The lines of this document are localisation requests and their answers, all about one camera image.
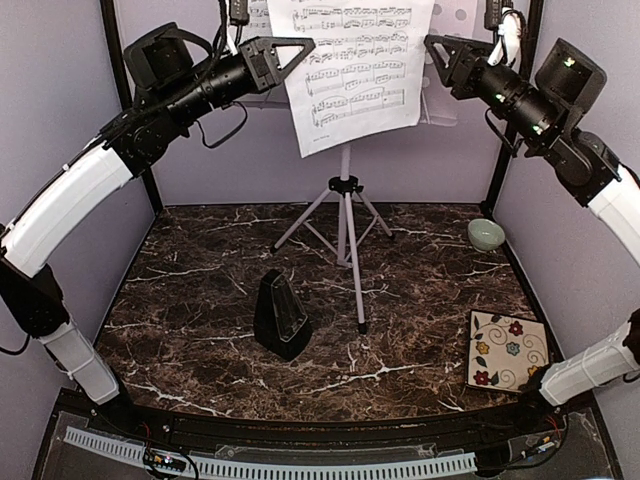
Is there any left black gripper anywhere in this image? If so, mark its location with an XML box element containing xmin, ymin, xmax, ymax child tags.
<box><xmin>162</xmin><ymin>33</ymin><xmax>317</xmax><ymax>125</ymax></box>

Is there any white music stand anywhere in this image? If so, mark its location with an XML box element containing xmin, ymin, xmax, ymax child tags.
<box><xmin>227</xmin><ymin>0</ymin><xmax>476</xmax><ymax>335</ymax></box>

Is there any black corner post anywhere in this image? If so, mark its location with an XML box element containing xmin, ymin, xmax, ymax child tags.
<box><xmin>99</xmin><ymin>0</ymin><xmax>164</xmax><ymax>216</ymax></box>
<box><xmin>481</xmin><ymin>1</ymin><xmax>544</xmax><ymax>219</ymax></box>

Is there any black metronome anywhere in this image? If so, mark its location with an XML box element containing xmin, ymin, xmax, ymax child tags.
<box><xmin>253</xmin><ymin>269</ymin><xmax>313</xmax><ymax>361</ymax></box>

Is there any sheet music page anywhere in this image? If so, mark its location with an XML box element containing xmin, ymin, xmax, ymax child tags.
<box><xmin>267</xmin><ymin>1</ymin><xmax>434</xmax><ymax>157</ymax></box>
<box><xmin>243</xmin><ymin>0</ymin><xmax>272</xmax><ymax>39</ymax></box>

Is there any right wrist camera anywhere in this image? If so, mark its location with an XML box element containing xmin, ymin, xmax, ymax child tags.
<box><xmin>484</xmin><ymin>0</ymin><xmax>526</xmax><ymax>67</ymax></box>

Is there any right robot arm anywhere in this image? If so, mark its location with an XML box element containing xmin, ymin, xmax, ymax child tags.
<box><xmin>424</xmin><ymin>35</ymin><xmax>639</xmax><ymax>434</ymax></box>

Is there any right black corner post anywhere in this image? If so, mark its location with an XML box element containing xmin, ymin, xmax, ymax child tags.
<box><xmin>481</xmin><ymin>1</ymin><xmax>544</xmax><ymax>219</ymax></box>

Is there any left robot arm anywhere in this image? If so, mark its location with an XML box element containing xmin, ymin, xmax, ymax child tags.
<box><xmin>1</xmin><ymin>22</ymin><xmax>315</xmax><ymax>436</ymax></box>

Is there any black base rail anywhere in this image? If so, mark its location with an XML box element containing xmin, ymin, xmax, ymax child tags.
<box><xmin>49</xmin><ymin>387</ymin><xmax>596</xmax><ymax>454</ymax></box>

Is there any grey cable duct strip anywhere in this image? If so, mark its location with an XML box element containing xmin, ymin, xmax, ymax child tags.
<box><xmin>63</xmin><ymin>427</ymin><xmax>477</xmax><ymax>479</ymax></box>

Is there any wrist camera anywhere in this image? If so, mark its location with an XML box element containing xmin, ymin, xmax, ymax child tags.
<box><xmin>216</xmin><ymin>0</ymin><xmax>250</xmax><ymax>55</ymax></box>
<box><xmin>484</xmin><ymin>0</ymin><xmax>526</xmax><ymax>67</ymax></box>

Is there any floral square coaster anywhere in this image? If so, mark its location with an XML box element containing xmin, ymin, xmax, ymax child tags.
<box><xmin>466</xmin><ymin>310</ymin><xmax>549</xmax><ymax>393</ymax></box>

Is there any left black corner post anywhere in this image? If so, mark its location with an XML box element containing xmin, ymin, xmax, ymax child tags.
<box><xmin>99</xmin><ymin>0</ymin><xmax>164</xmax><ymax>216</ymax></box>

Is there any pale green bowl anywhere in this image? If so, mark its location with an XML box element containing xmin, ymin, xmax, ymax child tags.
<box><xmin>467</xmin><ymin>219</ymin><xmax>506</xmax><ymax>252</ymax></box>

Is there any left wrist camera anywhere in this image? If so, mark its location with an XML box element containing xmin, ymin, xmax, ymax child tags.
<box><xmin>216</xmin><ymin>0</ymin><xmax>250</xmax><ymax>55</ymax></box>

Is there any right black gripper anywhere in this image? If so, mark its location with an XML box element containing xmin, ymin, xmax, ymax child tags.
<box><xmin>424</xmin><ymin>32</ymin><xmax>561</xmax><ymax>147</ymax></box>

